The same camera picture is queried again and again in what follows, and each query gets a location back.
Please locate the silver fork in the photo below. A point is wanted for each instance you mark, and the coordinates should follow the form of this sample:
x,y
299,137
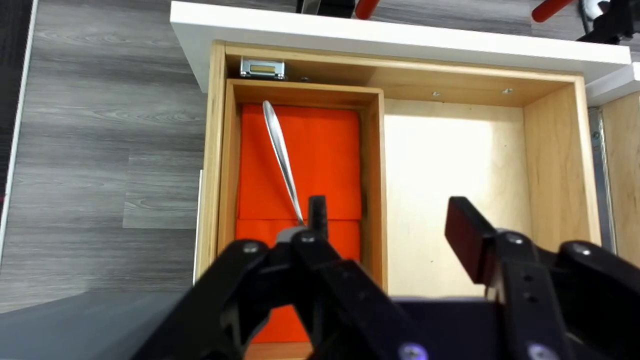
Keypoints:
x,y
281,153

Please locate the silver drawer bracket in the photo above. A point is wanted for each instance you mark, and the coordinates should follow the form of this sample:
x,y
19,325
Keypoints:
x,y
262,68

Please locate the right open wooden drawer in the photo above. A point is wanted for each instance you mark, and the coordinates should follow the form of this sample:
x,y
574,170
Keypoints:
x,y
500,120

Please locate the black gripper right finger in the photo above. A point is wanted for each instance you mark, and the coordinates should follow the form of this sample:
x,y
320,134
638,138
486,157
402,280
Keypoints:
x,y
579,302

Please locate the orange cloth in drawer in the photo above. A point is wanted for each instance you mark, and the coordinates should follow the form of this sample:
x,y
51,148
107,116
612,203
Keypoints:
x,y
325,157

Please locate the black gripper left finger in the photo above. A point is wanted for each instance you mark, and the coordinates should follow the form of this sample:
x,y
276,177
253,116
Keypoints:
x,y
342,311

